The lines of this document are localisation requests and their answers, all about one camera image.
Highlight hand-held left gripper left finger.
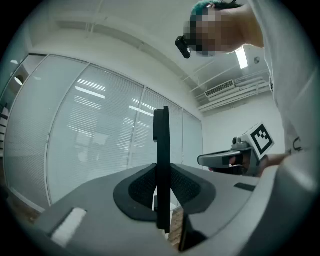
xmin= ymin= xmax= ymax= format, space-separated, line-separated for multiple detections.
xmin=32 ymin=163 xmax=176 ymax=255

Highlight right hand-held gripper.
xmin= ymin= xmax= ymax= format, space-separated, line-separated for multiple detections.
xmin=197 ymin=122 xmax=275 ymax=177

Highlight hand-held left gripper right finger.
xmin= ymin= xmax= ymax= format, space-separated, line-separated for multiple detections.
xmin=171 ymin=163 xmax=263 ymax=252

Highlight person's right forearm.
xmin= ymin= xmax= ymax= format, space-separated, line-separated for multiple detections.
xmin=259 ymin=152 xmax=292 ymax=177

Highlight white ceiling pipes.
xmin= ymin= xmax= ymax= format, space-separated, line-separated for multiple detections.
xmin=196 ymin=74 xmax=272 ymax=113

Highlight white air vent grille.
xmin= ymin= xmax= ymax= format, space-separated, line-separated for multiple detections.
xmin=204 ymin=79 xmax=236 ymax=99

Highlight rectangular ceiling light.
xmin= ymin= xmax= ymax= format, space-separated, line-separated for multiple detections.
xmin=234 ymin=45 xmax=249 ymax=70

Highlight person's white printed t-shirt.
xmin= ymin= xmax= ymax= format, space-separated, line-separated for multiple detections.
xmin=247 ymin=0 xmax=319 ymax=166

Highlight person's head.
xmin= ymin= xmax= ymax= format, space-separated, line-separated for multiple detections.
xmin=190 ymin=0 xmax=265 ymax=57

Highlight black head-worn camera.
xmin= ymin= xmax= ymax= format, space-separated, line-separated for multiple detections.
xmin=174 ymin=35 xmax=192 ymax=60

